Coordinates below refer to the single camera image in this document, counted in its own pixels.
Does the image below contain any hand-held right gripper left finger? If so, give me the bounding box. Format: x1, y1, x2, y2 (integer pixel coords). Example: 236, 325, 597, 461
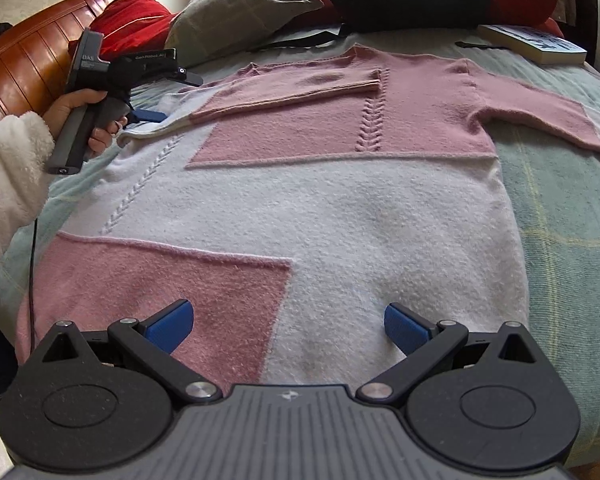
41, 298, 223, 404

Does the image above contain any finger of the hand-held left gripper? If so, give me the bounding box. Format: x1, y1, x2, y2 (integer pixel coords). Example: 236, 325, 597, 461
127, 107, 168, 125
172, 67, 204, 87

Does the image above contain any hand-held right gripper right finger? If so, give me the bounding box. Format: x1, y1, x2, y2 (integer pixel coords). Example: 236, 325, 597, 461
355, 302, 538, 404

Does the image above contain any pink and white sweater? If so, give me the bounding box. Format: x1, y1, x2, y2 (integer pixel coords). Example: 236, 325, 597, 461
15, 44, 600, 386

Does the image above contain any person's left hand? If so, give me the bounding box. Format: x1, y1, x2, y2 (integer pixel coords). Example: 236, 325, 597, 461
41, 89, 131, 158

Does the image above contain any red pillow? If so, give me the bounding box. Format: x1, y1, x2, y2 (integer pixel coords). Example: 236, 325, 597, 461
89, 0, 178, 61

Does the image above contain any grey green pillow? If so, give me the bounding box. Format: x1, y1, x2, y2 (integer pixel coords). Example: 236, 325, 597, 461
165, 0, 326, 68

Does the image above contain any wooden headboard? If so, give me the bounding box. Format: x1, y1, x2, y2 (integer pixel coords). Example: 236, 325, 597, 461
0, 0, 108, 128

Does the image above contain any green plaid bed blanket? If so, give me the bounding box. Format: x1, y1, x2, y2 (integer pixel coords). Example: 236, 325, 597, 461
0, 20, 600, 441

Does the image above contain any paperback book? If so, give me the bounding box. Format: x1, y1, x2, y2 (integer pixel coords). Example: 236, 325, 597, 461
477, 24, 588, 66

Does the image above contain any black hanging jacket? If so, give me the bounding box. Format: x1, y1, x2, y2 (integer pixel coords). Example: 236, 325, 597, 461
565, 0, 598, 56

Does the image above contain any black cable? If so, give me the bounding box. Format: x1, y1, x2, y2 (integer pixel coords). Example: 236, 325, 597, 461
27, 217, 41, 356

